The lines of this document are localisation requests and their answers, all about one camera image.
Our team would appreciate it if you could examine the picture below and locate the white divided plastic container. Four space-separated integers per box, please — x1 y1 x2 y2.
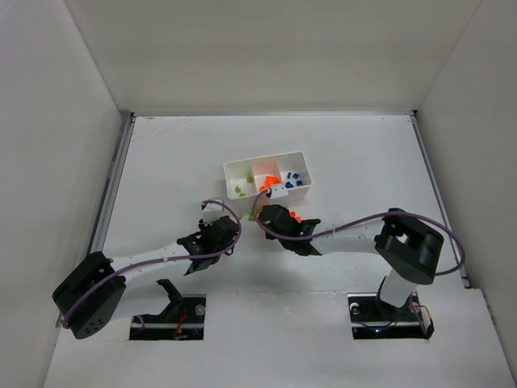
223 151 313 201

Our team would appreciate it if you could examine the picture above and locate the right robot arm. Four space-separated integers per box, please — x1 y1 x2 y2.
258 205 443 308

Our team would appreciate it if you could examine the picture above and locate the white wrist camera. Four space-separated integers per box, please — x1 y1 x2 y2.
268 183 288 199
201 197 225 213

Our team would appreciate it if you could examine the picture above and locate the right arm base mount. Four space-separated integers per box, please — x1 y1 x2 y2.
347 292 435 340

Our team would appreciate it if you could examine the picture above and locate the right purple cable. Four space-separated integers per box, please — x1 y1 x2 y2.
250 189 466 276

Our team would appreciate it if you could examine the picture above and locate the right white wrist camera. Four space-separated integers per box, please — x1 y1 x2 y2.
268 183 288 199

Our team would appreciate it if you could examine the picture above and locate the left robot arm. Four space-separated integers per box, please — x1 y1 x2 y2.
52 216 242 340

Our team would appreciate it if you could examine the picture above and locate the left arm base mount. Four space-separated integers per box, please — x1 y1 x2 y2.
128 279 207 341

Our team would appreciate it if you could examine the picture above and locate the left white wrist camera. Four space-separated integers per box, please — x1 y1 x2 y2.
201 197 225 213

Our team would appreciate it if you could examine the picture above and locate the purple cable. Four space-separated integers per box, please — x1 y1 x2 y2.
60 199 243 329
250 189 466 276

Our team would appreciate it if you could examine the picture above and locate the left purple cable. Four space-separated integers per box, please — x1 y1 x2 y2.
60 199 243 329

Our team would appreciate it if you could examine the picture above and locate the orange dome lego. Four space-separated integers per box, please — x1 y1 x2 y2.
259 175 282 192

